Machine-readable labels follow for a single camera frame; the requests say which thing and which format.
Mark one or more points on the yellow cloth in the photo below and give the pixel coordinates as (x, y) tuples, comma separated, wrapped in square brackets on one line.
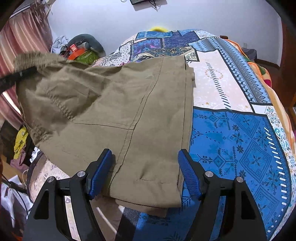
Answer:
[(20, 141)]

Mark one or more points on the small wall-mounted monitor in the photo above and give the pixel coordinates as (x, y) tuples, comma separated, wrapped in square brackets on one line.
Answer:
[(138, 1)]

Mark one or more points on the striped pink curtain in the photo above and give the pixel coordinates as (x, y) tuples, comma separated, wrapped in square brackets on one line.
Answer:
[(25, 46)]

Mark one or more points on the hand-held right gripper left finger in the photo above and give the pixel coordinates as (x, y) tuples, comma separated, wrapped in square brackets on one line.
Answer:
[(101, 172)]

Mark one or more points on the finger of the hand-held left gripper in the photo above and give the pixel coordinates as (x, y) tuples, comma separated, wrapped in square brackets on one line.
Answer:
[(16, 77)]

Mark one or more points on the yellow foam headboard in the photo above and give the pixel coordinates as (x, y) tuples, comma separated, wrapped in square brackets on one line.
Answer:
[(159, 29)]

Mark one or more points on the khaki pants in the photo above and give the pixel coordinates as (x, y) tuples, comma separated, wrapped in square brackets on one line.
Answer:
[(111, 115)]

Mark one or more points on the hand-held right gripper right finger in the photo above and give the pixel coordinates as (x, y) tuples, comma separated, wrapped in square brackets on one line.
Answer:
[(188, 172)]

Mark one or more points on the orange box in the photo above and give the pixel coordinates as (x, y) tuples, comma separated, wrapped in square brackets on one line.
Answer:
[(75, 52)]

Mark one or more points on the white crumpled clothing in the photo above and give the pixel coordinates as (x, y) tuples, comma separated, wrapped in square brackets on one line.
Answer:
[(59, 45)]

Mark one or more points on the blue patchwork bed blanket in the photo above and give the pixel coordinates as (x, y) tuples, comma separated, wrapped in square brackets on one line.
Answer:
[(231, 139)]

